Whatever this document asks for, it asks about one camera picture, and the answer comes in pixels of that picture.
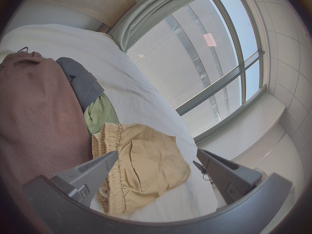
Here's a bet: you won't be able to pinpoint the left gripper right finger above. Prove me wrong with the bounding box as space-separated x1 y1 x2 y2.
196 149 263 206

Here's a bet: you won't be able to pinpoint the tan shorts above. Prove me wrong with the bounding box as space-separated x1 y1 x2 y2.
91 123 192 215

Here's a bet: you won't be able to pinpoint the bed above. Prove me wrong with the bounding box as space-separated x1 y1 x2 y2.
0 0 218 222

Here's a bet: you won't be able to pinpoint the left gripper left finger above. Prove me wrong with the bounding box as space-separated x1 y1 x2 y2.
50 151 119 207

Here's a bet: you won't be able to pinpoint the window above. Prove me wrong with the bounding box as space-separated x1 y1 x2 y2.
125 0 267 144

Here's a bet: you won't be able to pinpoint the brown garment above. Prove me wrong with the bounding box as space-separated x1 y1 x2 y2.
0 47 94 186

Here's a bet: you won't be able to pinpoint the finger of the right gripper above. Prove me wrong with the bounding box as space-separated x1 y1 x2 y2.
193 160 204 174

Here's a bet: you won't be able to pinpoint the grey-green curtain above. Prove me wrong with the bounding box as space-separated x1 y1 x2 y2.
111 0 244 53

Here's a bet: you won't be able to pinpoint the black garment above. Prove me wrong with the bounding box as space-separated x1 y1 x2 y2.
56 57 105 111

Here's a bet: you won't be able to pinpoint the green garment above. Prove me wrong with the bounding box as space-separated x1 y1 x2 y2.
84 93 120 138

